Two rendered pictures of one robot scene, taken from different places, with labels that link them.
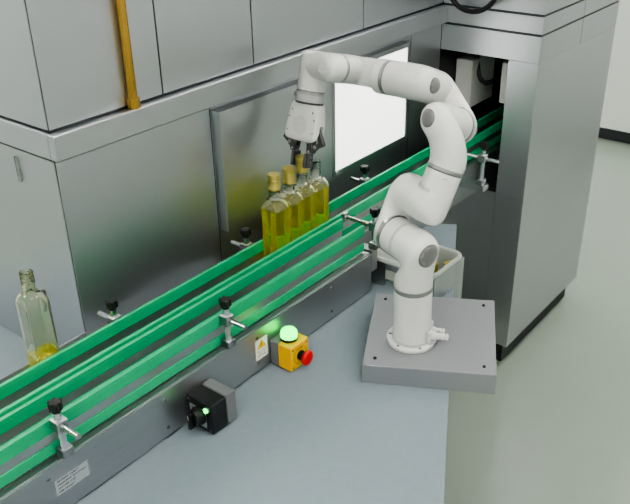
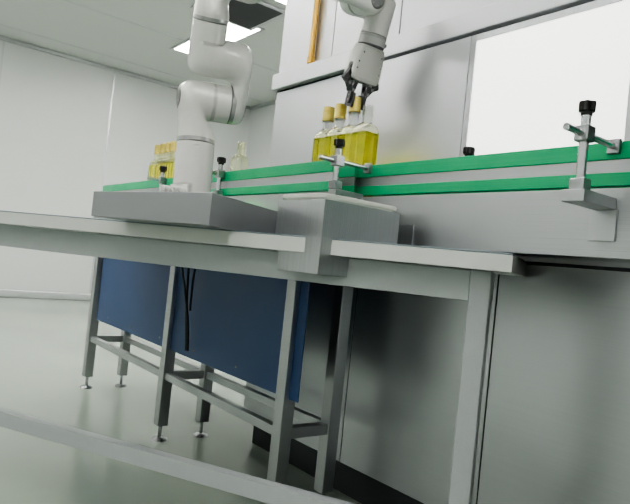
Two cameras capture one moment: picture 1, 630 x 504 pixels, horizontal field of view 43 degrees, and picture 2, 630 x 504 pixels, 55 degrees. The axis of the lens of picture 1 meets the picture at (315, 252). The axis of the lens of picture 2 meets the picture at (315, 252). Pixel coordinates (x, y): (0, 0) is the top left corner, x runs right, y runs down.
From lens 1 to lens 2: 313 cm
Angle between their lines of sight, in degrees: 102
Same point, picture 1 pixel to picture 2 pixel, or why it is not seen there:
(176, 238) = not seen: hidden behind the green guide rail
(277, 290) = (255, 179)
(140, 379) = not seen: hidden behind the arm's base
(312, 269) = (281, 178)
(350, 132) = (496, 115)
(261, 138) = (380, 98)
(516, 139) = not seen: outside the picture
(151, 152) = (317, 97)
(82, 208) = (280, 124)
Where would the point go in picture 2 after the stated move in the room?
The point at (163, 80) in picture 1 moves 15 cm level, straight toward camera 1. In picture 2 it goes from (333, 48) to (289, 44)
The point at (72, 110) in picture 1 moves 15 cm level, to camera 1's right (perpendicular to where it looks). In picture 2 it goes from (288, 64) to (277, 49)
